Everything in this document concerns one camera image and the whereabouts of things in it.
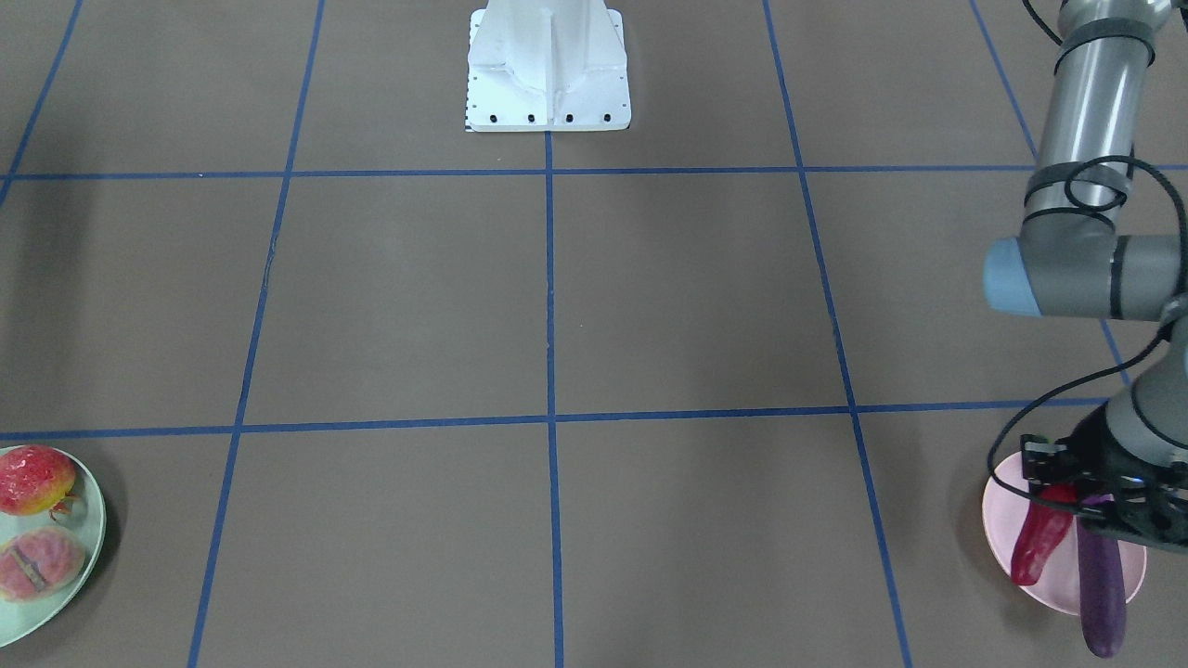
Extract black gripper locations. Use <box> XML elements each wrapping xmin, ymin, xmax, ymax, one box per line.
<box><xmin>1020</xmin><ymin>405</ymin><xmax>1187</xmax><ymax>554</ymax></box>

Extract purple eggplant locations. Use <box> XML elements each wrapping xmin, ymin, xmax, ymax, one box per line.
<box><xmin>1075</xmin><ymin>517</ymin><xmax>1127</xmax><ymax>658</ymax></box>

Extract red chili pepper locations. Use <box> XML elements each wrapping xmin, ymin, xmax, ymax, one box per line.
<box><xmin>1010</xmin><ymin>483</ymin><xmax>1078</xmax><ymax>586</ymax></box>

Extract pink yellow peach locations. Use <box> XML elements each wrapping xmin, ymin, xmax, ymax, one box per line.
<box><xmin>1</xmin><ymin>527</ymin><xmax>86</xmax><ymax>603</ymax></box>

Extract red pomegranate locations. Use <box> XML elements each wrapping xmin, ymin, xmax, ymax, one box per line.
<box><xmin>1</xmin><ymin>445</ymin><xmax>78</xmax><ymax>521</ymax></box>

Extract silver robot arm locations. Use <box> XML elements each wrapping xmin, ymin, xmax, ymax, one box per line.
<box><xmin>982</xmin><ymin>1</ymin><xmax>1187</xmax><ymax>553</ymax></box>

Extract pink plate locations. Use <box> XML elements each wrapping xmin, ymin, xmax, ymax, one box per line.
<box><xmin>981</xmin><ymin>453</ymin><xmax>1149</xmax><ymax>616</ymax></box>

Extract green plate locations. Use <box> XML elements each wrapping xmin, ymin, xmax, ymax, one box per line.
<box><xmin>1</xmin><ymin>445</ymin><xmax>108</xmax><ymax>647</ymax></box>

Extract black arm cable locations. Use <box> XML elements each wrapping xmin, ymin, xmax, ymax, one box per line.
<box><xmin>988</xmin><ymin>0</ymin><xmax>1188</xmax><ymax>497</ymax></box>

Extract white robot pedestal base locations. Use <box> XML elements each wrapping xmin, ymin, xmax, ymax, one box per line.
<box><xmin>465</xmin><ymin>1</ymin><xmax>632</xmax><ymax>133</ymax></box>

